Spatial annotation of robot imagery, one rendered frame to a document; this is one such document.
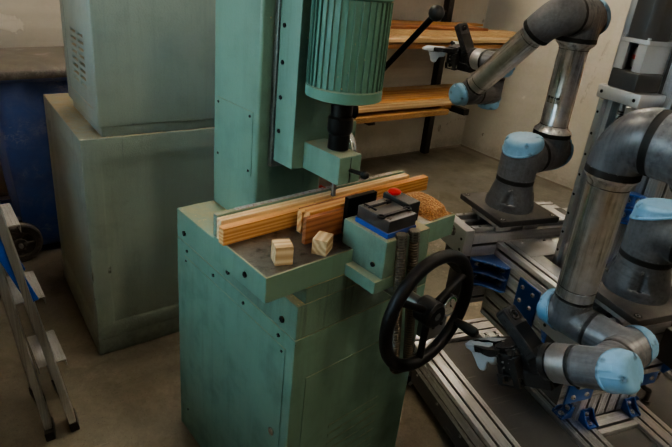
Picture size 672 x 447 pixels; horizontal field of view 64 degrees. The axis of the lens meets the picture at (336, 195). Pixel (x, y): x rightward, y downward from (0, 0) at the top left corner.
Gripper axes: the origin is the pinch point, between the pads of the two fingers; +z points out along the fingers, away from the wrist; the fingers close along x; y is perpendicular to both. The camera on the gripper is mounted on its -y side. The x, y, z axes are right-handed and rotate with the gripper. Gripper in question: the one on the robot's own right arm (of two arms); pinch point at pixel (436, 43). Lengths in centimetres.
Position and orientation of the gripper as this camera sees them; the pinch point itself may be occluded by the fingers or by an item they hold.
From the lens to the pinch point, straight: 217.9
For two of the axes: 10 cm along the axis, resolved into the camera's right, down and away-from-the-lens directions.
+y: 0.2, 8.9, 4.6
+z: -5.7, -3.7, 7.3
